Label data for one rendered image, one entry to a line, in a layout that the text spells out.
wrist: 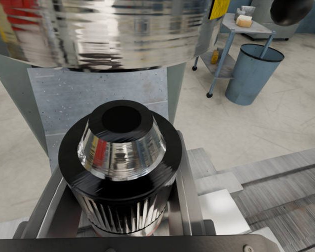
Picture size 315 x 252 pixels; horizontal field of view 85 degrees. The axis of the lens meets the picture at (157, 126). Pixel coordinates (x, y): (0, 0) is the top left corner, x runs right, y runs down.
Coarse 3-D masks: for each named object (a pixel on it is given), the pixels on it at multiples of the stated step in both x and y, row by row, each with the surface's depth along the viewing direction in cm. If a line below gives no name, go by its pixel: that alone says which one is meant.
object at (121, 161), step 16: (96, 112) 6; (112, 112) 6; (128, 112) 6; (144, 112) 6; (96, 128) 6; (112, 128) 6; (128, 128) 6; (144, 128) 6; (160, 128) 7; (80, 144) 6; (96, 144) 5; (112, 144) 5; (128, 144) 5; (144, 144) 6; (160, 144) 6; (80, 160) 6; (96, 160) 5; (112, 160) 5; (128, 160) 5; (144, 160) 6; (160, 160) 6; (112, 176) 6; (128, 176) 6
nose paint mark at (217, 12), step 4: (216, 0) 2; (220, 0) 2; (224, 0) 2; (228, 0) 3; (216, 4) 2; (220, 4) 2; (224, 4) 3; (228, 4) 3; (212, 8) 2; (216, 8) 2; (220, 8) 2; (224, 8) 3; (212, 12) 2; (216, 12) 2; (220, 12) 3; (224, 12) 3; (212, 16) 2; (216, 16) 3
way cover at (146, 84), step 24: (48, 72) 38; (72, 72) 40; (96, 72) 41; (120, 72) 43; (144, 72) 44; (48, 96) 40; (72, 96) 41; (96, 96) 43; (120, 96) 44; (144, 96) 46; (48, 120) 41; (72, 120) 43; (168, 120) 50; (48, 144) 42
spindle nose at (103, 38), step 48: (0, 0) 2; (48, 0) 2; (96, 0) 2; (144, 0) 2; (192, 0) 2; (0, 48) 2; (48, 48) 2; (96, 48) 2; (144, 48) 2; (192, 48) 3
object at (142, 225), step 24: (72, 144) 6; (168, 144) 7; (72, 168) 6; (168, 168) 6; (72, 192) 6; (96, 192) 5; (120, 192) 5; (144, 192) 5; (168, 192) 7; (96, 216) 6; (120, 216) 6; (144, 216) 7
